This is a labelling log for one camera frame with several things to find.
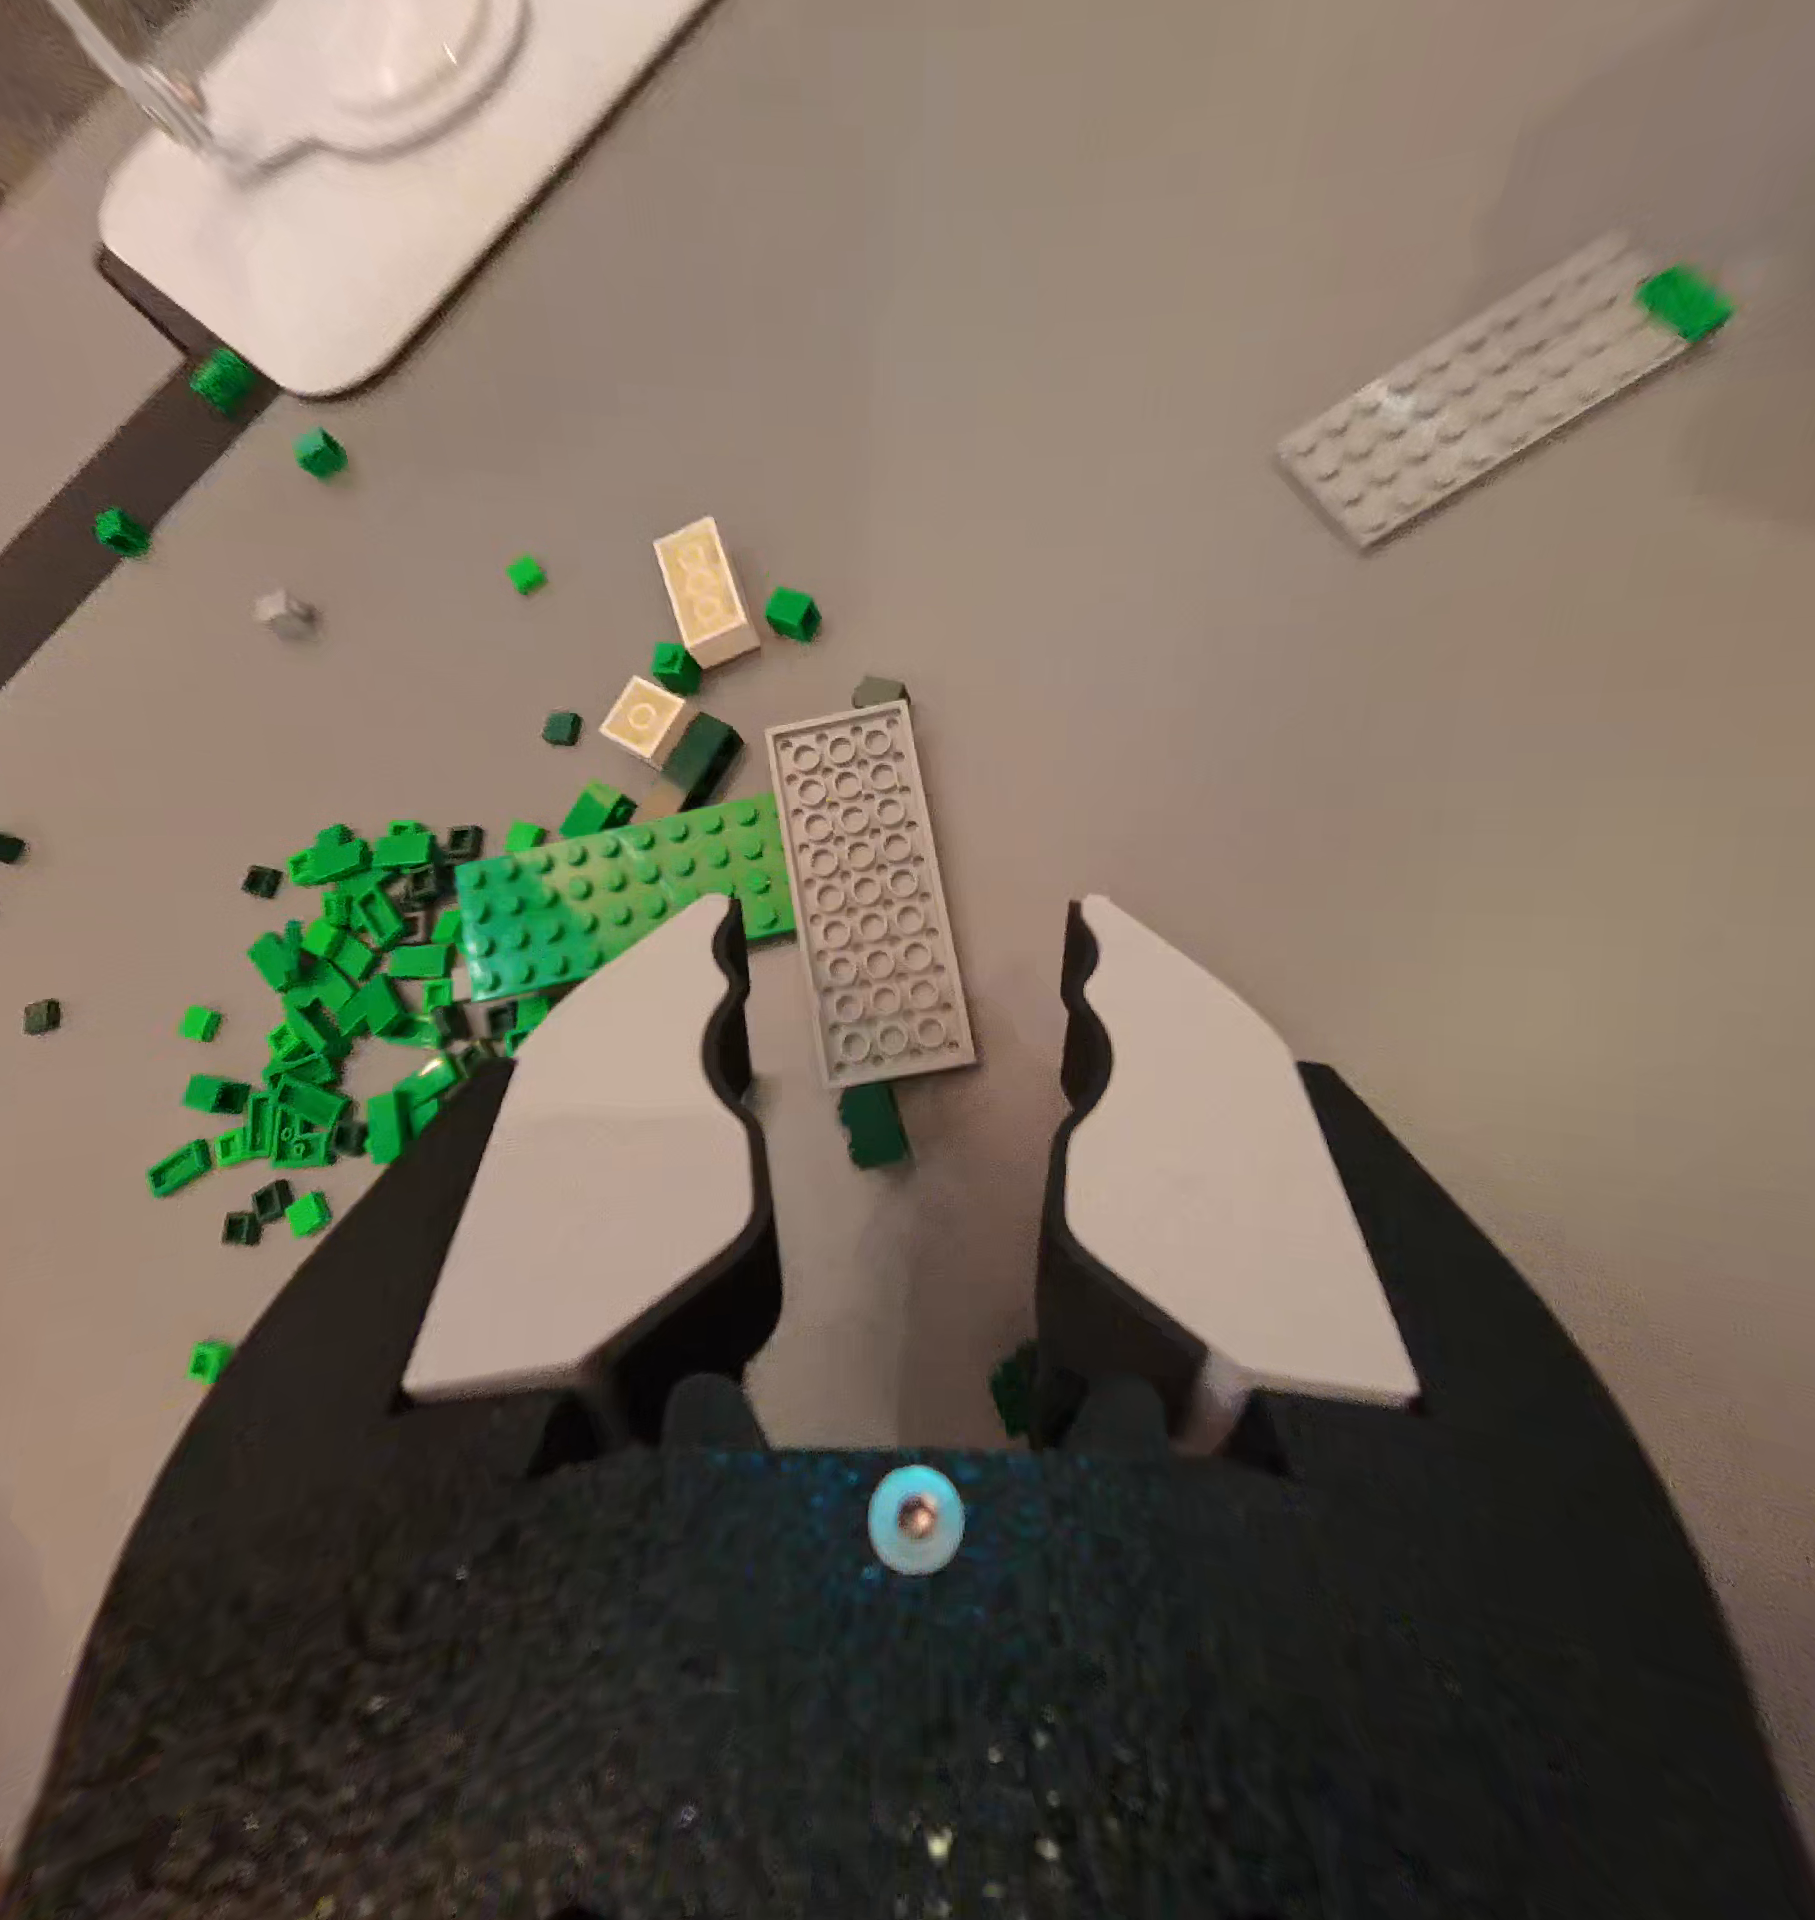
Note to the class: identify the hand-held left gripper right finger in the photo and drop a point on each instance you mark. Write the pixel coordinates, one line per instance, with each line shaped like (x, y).
(1225, 1199)

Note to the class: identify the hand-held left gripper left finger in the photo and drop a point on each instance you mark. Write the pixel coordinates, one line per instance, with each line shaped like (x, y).
(589, 1199)

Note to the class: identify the grey desk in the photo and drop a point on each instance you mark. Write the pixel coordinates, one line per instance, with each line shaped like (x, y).
(1147, 526)

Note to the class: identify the green building plate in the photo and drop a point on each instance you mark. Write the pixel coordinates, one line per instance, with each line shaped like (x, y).
(607, 897)

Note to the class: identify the pile of small green tiles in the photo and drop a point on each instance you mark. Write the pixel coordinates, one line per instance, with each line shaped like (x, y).
(324, 959)

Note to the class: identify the small white brick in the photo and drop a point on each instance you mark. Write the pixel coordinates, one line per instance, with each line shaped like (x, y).
(642, 716)

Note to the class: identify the long white brick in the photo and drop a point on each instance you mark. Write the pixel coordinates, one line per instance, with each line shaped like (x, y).
(704, 594)

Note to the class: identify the small grey brick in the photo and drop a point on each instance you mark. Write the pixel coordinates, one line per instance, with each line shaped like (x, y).
(287, 616)

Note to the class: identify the dark rectangular strip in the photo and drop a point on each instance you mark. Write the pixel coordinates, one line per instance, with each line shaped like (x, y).
(85, 552)

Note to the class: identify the long grey building plate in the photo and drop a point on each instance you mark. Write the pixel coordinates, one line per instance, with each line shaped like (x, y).
(1477, 398)

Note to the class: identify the green square brick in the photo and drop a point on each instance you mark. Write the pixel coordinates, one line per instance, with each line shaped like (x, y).
(1683, 307)

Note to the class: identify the clear glass jar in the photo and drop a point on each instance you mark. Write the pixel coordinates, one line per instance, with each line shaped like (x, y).
(397, 75)

